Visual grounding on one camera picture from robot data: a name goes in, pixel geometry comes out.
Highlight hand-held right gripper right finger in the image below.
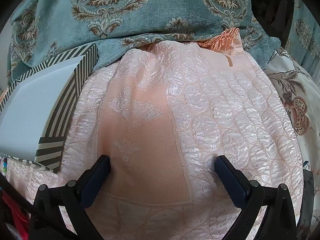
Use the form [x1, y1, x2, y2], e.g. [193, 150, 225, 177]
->
[215, 155, 304, 240]

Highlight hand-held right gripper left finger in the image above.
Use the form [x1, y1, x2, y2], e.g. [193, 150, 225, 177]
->
[29, 155, 112, 240]

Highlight striped box with white inside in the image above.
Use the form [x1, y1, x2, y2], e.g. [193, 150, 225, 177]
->
[0, 43, 99, 174]

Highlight pink quilted blanket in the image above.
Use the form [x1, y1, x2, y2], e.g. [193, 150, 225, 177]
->
[5, 29, 304, 240]

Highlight red cloth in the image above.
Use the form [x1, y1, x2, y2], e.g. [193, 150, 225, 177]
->
[2, 191, 29, 240]

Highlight white floral cloth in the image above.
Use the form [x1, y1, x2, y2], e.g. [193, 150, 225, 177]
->
[264, 47, 320, 175]

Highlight teal patterned blanket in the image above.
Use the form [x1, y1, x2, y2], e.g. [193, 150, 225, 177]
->
[6, 0, 282, 85]

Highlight black cable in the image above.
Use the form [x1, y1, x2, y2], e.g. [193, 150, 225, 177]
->
[0, 174, 75, 237]

